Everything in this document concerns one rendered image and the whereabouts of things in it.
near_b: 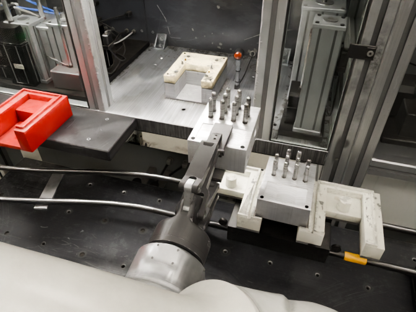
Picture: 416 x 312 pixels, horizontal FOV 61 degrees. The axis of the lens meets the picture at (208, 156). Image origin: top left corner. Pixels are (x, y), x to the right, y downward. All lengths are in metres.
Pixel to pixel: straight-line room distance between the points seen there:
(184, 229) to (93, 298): 0.25
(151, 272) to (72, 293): 0.21
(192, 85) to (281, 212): 0.49
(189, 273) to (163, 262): 0.03
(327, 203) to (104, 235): 0.54
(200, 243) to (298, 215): 0.27
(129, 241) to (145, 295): 0.71
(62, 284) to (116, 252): 0.71
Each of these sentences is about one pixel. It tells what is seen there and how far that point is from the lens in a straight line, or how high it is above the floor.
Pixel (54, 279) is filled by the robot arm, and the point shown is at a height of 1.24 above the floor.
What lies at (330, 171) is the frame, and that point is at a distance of 0.85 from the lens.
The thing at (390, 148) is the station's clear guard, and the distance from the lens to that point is 0.84.
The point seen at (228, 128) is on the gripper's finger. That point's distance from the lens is 0.57.
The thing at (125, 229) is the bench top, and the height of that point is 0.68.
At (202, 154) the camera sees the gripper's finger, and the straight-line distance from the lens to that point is 0.48.
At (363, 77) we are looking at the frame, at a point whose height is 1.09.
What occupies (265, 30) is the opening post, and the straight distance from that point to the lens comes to 0.70.
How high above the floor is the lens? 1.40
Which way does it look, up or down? 40 degrees down
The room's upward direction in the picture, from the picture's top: straight up
